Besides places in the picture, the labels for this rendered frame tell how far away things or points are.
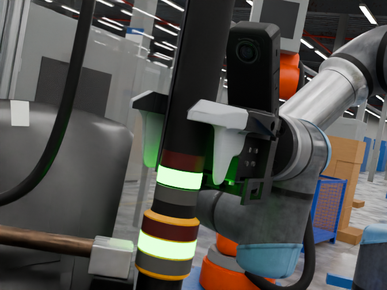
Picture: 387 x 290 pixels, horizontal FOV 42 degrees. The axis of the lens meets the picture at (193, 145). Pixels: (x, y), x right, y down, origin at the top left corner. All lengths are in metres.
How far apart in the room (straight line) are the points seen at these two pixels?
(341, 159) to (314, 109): 7.58
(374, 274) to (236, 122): 0.76
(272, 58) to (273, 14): 3.90
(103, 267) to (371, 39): 0.62
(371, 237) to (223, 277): 3.31
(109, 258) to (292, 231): 0.29
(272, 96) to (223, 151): 0.12
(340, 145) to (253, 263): 7.79
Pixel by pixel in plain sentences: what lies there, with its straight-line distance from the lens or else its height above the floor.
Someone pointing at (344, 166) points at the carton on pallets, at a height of 1.14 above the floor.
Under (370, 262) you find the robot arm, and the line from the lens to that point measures 1.09.
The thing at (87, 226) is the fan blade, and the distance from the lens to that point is 0.45.
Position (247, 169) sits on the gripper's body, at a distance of 0.45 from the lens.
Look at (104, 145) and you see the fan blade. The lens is 0.51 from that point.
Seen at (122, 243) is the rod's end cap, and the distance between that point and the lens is 0.39.
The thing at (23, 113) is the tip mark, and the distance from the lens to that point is 0.52.
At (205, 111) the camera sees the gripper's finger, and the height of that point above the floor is 1.47.
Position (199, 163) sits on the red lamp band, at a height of 1.43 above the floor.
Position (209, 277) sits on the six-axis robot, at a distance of 4.43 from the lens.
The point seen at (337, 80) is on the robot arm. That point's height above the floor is 1.56.
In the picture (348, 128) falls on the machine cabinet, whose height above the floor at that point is 1.85.
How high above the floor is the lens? 1.46
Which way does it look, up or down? 3 degrees down
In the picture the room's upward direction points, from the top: 11 degrees clockwise
